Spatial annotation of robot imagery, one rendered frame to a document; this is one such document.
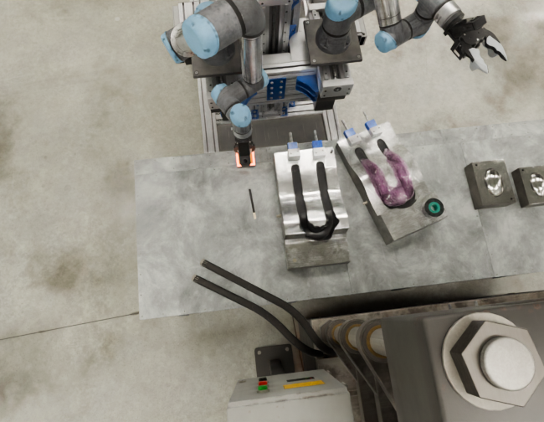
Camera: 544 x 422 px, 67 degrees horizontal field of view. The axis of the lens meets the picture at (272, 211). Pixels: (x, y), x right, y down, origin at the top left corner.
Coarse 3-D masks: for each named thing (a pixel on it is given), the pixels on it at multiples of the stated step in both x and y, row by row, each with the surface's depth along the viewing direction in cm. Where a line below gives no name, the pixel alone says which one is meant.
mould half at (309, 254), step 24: (288, 168) 176; (312, 168) 176; (288, 192) 174; (312, 192) 174; (336, 192) 174; (288, 216) 166; (312, 216) 166; (336, 216) 166; (288, 240) 170; (312, 240) 171; (336, 240) 171; (288, 264) 168; (312, 264) 168; (336, 264) 172
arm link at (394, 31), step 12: (384, 0) 131; (396, 0) 132; (384, 12) 133; (396, 12) 133; (384, 24) 136; (396, 24) 135; (408, 24) 138; (384, 36) 137; (396, 36) 137; (408, 36) 140; (384, 48) 139; (396, 48) 141
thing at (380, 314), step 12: (468, 300) 174; (480, 300) 173; (492, 300) 173; (504, 300) 173; (516, 300) 174; (372, 312) 171; (384, 312) 171; (396, 312) 171; (408, 312) 171; (420, 312) 171; (312, 324) 169; (324, 360) 166; (336, 360) 166; (336, 372) 165; (348, 372) 165; (348, 384) 164; (360, 420) 160
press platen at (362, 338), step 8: (368, 320) 100; (376, 320) 97; (360, 328) 99; (368, 328) 96; (376, 328) 96; (360, 336) 96; (368, 336) 95; (360, 344) 96; (368, 344) 95; (360, 352) 98; (368, 352) 95; (368, 360) 95; (376, 360) 94; (384, 360) 94; (376, 368) 94; (384, 368) 94; (376, 376) 96; (384, 376) 94; (384, 384) 94; (384, 392) 97; (392, 392) 93; (392, 400) 94
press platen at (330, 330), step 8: (336, 320) 146; (344, 320) 146; (328, 328) 145; (328, 336) 144; (336, 344) 143; (336, 352) 143; (344, 352) 143; (344, 360) 142; (352, 368) 141; (352, 376) 143; (360, 376) 141; (360, 384) 140; (360, 392) 139; (368, 392) 139; (360, 400) 140; (368, 400) 139; (360, 408) 141; (368, 408) 138; (376, 408) 138; (368, 416) 137; (376, 416) 137
